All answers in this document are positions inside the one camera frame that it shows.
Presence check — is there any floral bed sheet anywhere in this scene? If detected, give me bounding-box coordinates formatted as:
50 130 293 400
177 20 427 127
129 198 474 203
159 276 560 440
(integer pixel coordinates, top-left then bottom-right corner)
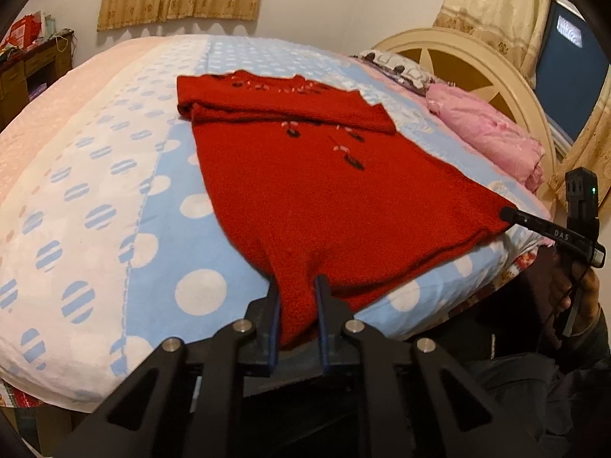
0 377 53 408

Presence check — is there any grey patterned pillow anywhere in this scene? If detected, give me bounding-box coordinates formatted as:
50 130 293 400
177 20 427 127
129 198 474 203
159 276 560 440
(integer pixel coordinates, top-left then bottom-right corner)
358 49 434 97

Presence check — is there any cream round headboard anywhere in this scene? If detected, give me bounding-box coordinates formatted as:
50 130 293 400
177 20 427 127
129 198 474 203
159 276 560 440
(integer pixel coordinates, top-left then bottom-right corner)
371 27 559 192

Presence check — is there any blue pink dotted blanket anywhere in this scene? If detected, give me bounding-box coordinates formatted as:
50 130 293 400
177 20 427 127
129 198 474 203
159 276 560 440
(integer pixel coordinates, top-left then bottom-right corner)
0 33 555 413

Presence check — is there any red gift bag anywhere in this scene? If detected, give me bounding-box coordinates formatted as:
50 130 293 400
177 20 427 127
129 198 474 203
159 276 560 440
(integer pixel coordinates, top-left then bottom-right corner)
8 11 45 49

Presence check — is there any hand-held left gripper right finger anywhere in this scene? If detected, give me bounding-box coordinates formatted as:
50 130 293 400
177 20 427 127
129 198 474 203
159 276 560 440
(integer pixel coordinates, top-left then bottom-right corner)
315 275 535 458

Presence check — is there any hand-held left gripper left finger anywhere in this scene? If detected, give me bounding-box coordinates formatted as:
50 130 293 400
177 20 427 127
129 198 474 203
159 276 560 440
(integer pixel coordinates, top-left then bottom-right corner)
57 281 283 458

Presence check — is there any pink folded quilt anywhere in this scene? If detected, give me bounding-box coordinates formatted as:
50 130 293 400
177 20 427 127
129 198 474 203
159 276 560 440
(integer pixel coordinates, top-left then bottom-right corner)
426 83 546 195

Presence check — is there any red embroidered knit sweater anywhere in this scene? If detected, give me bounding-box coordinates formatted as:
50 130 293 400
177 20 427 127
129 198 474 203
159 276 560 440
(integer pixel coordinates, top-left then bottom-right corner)
176 71 519 350

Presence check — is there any dark wooden desk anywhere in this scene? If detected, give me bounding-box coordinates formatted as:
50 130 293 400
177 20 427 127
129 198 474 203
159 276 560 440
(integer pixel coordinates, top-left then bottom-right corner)
0 30 76 129

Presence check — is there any dark window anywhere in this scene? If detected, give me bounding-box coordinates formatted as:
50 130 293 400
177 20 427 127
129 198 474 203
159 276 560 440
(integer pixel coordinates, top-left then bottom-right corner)
533 0 611 150

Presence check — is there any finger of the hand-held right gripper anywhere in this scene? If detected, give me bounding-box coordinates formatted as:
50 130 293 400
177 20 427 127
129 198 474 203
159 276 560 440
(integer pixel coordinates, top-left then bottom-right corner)
498 206 597 259

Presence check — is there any person's dark clothing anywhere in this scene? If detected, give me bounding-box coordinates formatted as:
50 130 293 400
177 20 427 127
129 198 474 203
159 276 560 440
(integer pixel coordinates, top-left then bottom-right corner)
470 329 611 458

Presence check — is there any person's right forearm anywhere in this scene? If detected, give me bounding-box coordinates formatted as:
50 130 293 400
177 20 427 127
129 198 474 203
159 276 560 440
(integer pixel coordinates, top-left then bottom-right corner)
549 308 611 382

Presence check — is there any person's right hand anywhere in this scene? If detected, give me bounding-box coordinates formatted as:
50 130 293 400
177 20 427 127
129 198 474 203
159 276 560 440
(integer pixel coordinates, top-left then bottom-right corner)
548 260 603 337

